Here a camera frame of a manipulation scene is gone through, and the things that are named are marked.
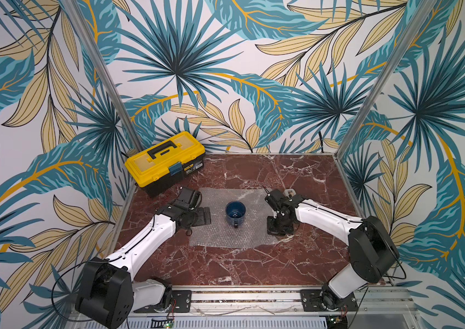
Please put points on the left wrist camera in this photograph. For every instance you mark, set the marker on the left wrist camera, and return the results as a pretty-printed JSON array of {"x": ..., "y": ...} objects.
[{"x": 188, "y": 199}]

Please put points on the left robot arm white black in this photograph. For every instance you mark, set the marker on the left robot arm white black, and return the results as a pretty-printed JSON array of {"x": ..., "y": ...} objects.
[{"x": 107, "y": 293}]

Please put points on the aluminium corner post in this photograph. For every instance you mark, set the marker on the aluminium corner post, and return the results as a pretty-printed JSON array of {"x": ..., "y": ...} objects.
[
  {"x": 82, "y": 29},
  {"x": 412, "y": 28}
]

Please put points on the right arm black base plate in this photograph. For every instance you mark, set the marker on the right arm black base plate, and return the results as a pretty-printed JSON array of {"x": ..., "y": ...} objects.
[{"x": 317, "y": 300}]

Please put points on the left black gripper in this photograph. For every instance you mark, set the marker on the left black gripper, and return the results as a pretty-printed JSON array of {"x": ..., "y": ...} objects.
[{"x": 201, "y": 220}]

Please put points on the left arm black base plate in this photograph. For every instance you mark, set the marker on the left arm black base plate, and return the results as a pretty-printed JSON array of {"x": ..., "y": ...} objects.
[{"x": 177, "y": 301}]

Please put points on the yellow black toolbox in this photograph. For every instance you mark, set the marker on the yellow black toolbox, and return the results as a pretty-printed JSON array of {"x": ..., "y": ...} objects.
[{"x": 158, "y": 168}]

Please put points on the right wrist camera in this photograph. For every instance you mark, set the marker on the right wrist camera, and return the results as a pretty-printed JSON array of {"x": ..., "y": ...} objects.
[{"x": 275, "y": 199}]

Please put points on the clear bubble wrap sheet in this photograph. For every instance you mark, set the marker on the clear bubble wrap sheet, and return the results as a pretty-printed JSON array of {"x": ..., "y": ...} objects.
[{"x": 222, "y": 232}]

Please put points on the right aluminium corner post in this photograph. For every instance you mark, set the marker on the right aluminium corner post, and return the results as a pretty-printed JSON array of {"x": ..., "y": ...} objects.
[{"x": 412, "y": 28}]

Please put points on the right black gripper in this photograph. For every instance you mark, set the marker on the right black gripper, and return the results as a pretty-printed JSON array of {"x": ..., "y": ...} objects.
[{"x": 279, "y": 223}]

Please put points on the left aluminium corner post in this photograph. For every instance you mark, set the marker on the left aluminium corner post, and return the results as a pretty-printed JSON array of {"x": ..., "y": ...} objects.
[{"x": 82, "y": 29}]

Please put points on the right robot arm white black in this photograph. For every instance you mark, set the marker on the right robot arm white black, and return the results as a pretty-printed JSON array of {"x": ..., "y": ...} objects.
[{"x": 372, "y": 251}]

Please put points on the white tape dispenser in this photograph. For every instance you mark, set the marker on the white tape dispenser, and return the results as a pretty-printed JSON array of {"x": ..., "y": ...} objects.
[{"x": 289, "y": 192}]

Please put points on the aluminium front frame rail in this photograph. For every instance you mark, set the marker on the aluminium front frame rail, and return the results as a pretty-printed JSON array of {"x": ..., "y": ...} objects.
[{"x": 281, "y": 307}]

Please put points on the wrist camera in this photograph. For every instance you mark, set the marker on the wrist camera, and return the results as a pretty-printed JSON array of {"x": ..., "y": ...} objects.
[
  {"x": 188, "y": 199},
  {"x": 275, "y": 199}
]

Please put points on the dark blue mug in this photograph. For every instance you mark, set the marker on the dark blue mug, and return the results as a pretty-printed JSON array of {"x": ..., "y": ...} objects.
[{"x": 235, "y": 213}]

